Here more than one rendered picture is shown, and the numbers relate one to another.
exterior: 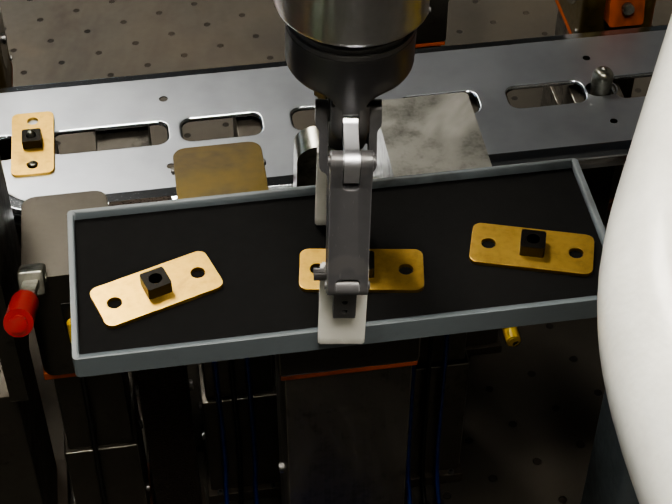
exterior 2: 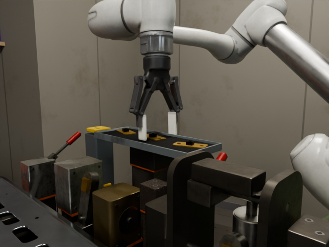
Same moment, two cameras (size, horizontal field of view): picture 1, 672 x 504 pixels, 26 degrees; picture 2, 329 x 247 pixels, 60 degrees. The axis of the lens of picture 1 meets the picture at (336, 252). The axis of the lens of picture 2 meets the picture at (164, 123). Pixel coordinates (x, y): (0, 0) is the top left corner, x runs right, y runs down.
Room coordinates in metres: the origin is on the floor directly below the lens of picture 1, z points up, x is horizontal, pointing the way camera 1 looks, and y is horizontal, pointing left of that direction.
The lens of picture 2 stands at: (1.14, 0.63, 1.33)
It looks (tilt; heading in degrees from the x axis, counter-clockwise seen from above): 9 degrees down; 232
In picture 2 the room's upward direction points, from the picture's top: straight up
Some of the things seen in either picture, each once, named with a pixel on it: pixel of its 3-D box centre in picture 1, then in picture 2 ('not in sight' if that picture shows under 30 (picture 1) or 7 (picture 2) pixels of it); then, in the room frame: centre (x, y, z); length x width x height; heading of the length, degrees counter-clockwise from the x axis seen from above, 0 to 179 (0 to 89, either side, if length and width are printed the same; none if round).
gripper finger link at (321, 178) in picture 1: (337, 186); (142, 127); (0.72, 0.00, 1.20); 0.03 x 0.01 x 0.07; 92
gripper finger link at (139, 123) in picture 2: not in sight; (136, 117); (0.74, 0.00, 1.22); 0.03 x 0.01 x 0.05; 2
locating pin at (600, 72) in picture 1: (601, 84); not in sight; (1.07, -0.25, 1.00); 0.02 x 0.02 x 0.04
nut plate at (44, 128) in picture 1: (32, 139); not in sight; (0.99, 0.27, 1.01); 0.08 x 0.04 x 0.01; 8
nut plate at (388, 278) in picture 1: (361, 265); (152, 135); (0.68, -0.02, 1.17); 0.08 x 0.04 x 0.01; 90
